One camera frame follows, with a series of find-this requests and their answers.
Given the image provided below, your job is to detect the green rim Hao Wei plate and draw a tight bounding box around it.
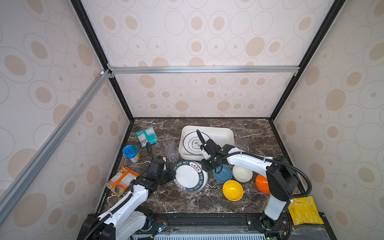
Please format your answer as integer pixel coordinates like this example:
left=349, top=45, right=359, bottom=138
left=172, top=160, right=209, bottom=194

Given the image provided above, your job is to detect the white plate green line emblem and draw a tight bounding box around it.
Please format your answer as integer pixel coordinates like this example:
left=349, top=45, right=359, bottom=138
left=182, top=132, right=202, bottom=155

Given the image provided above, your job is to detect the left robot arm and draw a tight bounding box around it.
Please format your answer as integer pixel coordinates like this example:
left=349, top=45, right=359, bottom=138
left=77, top=157, right=174, bottom=240

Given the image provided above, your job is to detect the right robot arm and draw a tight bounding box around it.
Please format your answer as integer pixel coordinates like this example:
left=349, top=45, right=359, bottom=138
left=200, top=140, right=312, bottom=223

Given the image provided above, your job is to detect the white plastic bin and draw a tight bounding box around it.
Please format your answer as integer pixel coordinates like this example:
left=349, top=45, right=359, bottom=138
left=179, top=126, right=234, bottom=161

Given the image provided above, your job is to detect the blue bowl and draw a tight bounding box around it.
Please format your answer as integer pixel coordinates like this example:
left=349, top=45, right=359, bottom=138
left=213, top=165, right=233, bottom=184

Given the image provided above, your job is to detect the clear plastic cup front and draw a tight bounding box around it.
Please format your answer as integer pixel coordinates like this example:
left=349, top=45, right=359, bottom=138
left=165, top=145, right=179, bottom=163

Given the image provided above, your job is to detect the clear plastic cup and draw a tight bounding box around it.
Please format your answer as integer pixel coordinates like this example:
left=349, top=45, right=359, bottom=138
left=165, top=145, right=179, bottom=163
left=162, top=137, right=176, bottom=149

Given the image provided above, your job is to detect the cream white bowl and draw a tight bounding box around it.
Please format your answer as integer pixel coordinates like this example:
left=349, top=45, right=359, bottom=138
left=232, top=166, right=253, bottom=183

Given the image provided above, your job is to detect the orange snack packet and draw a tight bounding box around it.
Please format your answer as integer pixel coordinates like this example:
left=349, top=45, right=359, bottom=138
left=106, top=167, right=139, bottom=198

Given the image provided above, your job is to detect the clear plastic cup rear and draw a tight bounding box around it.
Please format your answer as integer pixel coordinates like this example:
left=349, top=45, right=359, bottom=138
left=162, top=137, right=176, bottom=149

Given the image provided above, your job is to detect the blue lidded cup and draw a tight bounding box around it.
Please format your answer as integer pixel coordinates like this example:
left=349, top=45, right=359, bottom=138
left=122, top=145, right=140, bottom=163

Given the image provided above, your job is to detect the yellow bowl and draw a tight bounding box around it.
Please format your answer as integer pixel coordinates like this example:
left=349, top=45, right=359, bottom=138
left=223, top=180, right=244, bottom=202

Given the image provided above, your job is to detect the green snack packet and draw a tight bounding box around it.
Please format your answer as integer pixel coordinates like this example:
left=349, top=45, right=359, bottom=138
left=136, top=127, right=158, bottom=148

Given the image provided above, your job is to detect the orange bowl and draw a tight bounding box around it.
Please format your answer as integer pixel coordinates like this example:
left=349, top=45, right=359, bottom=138
left=255, top=175, right=270, bottom=194

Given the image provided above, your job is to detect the yellow snack bag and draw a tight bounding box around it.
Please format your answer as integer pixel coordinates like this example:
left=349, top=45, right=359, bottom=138
left=288, top=196, right=324, bottom=226

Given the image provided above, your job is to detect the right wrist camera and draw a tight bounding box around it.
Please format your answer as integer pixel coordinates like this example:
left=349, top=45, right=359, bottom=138
left=200, top=139, right=221, bottom=159

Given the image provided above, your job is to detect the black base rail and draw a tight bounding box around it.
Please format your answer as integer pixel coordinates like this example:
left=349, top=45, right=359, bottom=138
left=78, top=212, right=337, bottom=240

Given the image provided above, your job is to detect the horizontal aluminium rail back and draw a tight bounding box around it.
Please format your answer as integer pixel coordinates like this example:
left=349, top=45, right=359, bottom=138
left=110, top=66, right=300, bottom=75

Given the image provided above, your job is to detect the aluminium rail left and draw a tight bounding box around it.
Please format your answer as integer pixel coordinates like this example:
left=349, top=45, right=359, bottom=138
left=1, top=69, right=111, bottom=225

